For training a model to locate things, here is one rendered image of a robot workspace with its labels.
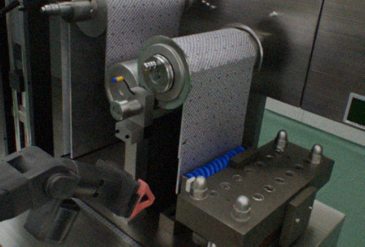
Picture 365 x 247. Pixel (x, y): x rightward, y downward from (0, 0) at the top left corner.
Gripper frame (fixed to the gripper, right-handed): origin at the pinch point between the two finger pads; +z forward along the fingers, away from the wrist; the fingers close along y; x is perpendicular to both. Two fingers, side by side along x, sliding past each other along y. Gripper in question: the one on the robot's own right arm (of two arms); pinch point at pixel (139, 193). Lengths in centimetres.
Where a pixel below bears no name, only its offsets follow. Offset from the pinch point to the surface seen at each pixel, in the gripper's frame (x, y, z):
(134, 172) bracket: 1.7, -8.1, 6.2
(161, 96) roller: 18.7, -5.5, -0.3
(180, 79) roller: 22.9, -1.0, -3.0
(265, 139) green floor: 36, -92, 251
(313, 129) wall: 64, -72, 287
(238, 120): 22.4, 0.0, 23.4
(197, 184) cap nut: 6.3, 7.1, 6.3
